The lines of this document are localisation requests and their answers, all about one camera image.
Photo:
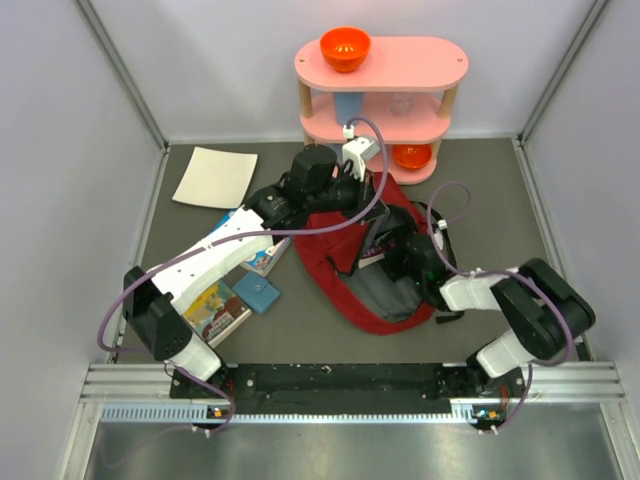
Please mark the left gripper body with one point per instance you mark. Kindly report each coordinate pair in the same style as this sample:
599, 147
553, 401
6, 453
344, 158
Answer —
345, 194

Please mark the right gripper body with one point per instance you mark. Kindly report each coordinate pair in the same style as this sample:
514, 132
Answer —
399, 264

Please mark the purple treehouse book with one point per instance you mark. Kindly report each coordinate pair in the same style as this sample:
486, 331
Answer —
376, 251

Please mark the red student backpack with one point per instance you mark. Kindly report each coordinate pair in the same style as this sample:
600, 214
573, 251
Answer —
367, 297

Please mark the blue illustrated children's book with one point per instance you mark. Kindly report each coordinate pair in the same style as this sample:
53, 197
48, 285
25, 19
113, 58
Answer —
265, 255

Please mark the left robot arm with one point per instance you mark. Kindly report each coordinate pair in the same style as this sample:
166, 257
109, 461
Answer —
155, 301

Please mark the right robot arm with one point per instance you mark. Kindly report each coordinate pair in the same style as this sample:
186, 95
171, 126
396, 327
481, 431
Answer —
544, 313

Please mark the orange bowl on bottom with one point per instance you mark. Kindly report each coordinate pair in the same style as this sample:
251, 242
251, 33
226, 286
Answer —
412, 156

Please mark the orange bowl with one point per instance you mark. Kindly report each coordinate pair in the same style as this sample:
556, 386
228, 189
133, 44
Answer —
345, 48
412, 156

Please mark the upper blue cup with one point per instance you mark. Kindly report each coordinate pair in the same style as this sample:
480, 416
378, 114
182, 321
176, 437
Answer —
347, 105

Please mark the white paper sheet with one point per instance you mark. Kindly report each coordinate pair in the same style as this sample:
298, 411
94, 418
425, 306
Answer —
216, 179

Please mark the clear glass on shelf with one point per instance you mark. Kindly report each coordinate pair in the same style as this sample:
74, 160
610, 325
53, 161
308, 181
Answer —
399, 104

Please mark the blue snap wallet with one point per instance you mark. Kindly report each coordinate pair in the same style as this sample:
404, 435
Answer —
257, 292

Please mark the pink three-tier shelf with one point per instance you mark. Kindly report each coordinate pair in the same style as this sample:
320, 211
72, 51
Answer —
428, 68

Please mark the orange bowl on top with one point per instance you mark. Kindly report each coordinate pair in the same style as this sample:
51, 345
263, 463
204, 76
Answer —
345, 48

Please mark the brown cover book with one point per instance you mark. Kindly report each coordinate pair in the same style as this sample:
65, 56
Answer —
216, 313

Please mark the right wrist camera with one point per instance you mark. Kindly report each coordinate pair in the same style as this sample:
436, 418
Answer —
439, 229

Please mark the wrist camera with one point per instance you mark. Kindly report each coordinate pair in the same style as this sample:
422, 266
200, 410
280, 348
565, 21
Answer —
357, 151
439, 229

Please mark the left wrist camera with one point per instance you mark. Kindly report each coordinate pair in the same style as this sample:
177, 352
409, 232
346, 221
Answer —
357, 151

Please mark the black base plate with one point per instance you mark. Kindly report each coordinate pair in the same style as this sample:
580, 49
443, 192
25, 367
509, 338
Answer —
360, 388

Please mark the grey cable duct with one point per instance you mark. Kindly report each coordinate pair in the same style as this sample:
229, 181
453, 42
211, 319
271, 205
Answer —
180, 412

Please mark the aluminium frame rail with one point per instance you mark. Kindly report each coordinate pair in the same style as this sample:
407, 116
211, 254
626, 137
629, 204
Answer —
126, 383

